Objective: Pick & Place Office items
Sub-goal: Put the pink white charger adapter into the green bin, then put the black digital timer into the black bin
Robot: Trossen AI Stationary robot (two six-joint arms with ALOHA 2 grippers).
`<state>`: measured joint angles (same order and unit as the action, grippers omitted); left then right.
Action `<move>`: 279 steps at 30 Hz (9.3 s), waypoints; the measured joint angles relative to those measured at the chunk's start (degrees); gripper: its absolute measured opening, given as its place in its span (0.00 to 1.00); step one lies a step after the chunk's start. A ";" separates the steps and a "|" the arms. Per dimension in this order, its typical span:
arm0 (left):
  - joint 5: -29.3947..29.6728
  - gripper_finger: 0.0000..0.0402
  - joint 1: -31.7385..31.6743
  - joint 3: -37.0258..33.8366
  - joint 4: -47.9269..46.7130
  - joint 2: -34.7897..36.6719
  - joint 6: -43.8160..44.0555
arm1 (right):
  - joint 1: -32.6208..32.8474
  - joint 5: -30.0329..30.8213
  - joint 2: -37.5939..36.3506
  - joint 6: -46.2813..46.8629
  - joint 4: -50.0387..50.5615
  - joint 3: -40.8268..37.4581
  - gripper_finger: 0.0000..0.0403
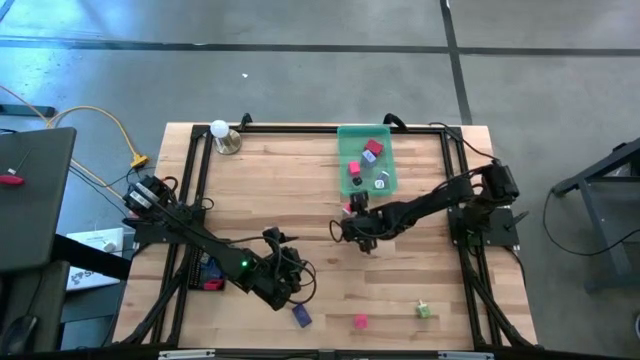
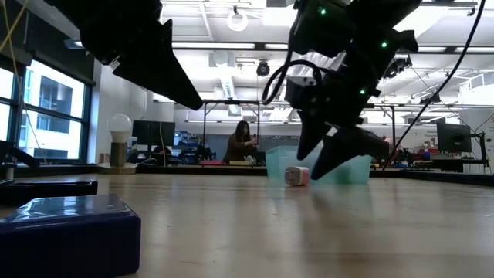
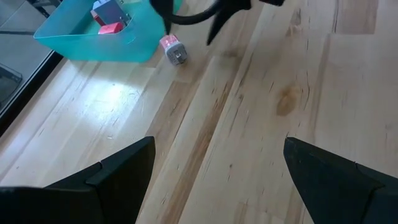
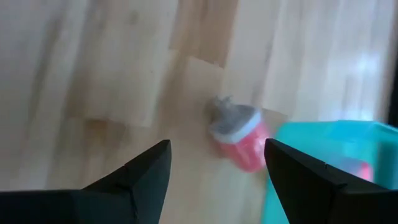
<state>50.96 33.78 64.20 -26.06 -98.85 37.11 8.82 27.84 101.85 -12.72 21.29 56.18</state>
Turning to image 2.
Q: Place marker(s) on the black office desk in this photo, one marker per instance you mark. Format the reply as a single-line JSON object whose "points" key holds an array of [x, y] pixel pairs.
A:
{"points": [[455, 162]]}

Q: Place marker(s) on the light bulb on brass base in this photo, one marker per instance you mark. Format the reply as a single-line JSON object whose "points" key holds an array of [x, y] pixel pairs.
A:
{"points": [[119, 150]]}

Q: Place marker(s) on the black ceiling speaker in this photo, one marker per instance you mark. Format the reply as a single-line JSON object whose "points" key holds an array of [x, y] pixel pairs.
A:
{"points": [[263, 69]]}

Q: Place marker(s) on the black computer monitor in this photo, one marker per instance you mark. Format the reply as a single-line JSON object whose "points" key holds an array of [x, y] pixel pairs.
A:
{"points": [[152, 133], [453, 137]]}

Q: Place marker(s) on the person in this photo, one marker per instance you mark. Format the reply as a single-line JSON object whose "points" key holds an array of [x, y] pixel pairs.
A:
{"points": [[239, 148]]}

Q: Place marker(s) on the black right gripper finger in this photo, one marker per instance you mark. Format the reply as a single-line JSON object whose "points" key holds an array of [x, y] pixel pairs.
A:
{"points": [[310, 135], [347, 148]]}

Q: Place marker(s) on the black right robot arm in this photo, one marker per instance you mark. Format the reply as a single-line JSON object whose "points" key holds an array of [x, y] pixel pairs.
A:
{"points": [[347, 23]]}

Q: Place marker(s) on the teal translucent plastic bin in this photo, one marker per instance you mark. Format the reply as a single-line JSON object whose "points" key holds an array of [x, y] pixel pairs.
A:
{"points": [[281, 166]]}

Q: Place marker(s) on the pink wall charger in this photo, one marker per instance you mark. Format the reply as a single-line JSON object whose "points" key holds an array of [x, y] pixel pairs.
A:
{"points": [[299, 177]]}

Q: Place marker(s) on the large window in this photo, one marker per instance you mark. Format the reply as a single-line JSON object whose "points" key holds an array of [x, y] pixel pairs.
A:
{"points": [[54, 96]]}

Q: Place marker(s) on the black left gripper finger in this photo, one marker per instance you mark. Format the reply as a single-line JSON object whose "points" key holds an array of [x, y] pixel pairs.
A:
{"points": [[162, 73]]}

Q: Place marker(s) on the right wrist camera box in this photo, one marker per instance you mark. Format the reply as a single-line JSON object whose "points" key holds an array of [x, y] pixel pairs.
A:
{"points": [[303, 94]]}

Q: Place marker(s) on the black aluminium table frame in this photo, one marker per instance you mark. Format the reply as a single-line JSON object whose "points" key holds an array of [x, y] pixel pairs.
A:
{"points": [[193, 170]]}

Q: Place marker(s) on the black storage bin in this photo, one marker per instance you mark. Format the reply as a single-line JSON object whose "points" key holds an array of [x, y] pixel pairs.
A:
{"points": [[46, 192]]}

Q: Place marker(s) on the dark blue power bank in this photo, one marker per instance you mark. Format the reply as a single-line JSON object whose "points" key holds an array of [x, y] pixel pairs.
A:
{"points": [[69, 239]]}

